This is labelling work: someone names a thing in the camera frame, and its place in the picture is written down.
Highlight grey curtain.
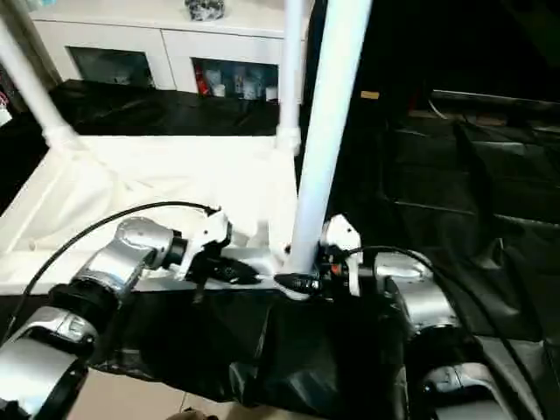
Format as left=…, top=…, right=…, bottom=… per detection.
left=0, top=0, right=40, bottom=88

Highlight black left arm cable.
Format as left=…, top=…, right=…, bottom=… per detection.
left=0, top=200, right=220, bottom=342

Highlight white plastic table leg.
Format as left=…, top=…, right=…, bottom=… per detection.
left=276, top=0, right=306, bottom=157
left=285, top=0, right=374, bottom=279
left=0, top=13, right=81, bottom=151

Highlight white plastic table top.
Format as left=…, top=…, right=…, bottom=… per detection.
left=0, top=131, right=303, bottom=296

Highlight white cabinet with glass doors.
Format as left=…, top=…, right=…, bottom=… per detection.
left=26, top=0, right=309, bottom=101

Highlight glossy black mat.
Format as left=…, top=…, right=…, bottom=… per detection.
left=0, top=79, right=560, bottom=417

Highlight grey metal clutter object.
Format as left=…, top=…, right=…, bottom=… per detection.
left=185, top=0, right=227, bottom=22

